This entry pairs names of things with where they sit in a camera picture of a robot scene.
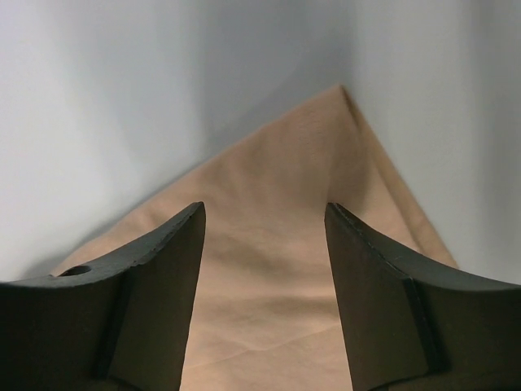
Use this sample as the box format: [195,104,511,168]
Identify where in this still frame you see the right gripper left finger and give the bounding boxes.
[1,202,206,390]

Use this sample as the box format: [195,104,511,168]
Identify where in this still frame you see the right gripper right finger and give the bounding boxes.
[325,204,520,390]

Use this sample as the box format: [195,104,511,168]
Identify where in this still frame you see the beige t-shirt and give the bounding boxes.
[59,86,455,390]

